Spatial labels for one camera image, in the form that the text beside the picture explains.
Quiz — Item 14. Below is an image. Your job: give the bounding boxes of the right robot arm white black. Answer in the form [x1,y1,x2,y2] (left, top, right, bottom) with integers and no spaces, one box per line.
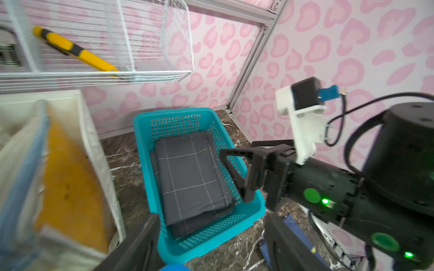
[219,102,434,271]

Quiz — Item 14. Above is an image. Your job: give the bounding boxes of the yellow utility knife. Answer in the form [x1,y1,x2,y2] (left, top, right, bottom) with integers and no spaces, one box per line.
[32,26,119,72]

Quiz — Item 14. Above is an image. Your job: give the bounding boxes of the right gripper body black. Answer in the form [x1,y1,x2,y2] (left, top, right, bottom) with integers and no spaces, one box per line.
[263,144,296,212]

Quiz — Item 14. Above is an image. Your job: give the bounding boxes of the white wire wall shelf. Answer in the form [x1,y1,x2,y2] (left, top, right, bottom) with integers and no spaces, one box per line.
[1,1,194,93]

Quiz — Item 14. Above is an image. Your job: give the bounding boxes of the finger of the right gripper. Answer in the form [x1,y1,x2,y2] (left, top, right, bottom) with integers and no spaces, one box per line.
[219,147,269,203]
[252,140,294,147]

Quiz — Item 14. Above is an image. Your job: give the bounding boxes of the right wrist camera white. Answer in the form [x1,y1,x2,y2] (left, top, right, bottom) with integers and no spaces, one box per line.
[275,77,340,166]

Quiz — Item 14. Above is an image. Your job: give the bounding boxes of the teal plastic basket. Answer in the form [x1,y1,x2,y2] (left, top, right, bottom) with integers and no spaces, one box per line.
[133,108,266,264]

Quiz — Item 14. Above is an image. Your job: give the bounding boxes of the dark grey checked pillowcase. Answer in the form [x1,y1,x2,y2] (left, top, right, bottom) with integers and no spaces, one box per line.
[154,131,236,226]
[149,150,235,238]

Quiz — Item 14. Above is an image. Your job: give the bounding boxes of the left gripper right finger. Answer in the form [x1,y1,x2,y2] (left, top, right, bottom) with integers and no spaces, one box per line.
[264,213,331,271]

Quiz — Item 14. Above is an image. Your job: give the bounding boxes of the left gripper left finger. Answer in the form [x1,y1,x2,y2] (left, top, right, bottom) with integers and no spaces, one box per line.
[94,213,160,271]

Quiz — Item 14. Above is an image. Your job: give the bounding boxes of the brown paper envelopes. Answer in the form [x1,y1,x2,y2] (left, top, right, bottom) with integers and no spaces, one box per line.
[0,101,118,271]

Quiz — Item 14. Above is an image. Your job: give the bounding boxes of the white file organiser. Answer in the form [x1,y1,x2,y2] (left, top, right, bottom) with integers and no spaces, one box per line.
[1,90,126,258]

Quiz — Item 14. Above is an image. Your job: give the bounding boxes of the navy blue pillowcase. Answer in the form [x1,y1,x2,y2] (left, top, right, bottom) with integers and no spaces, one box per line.
[259,213,323,268]

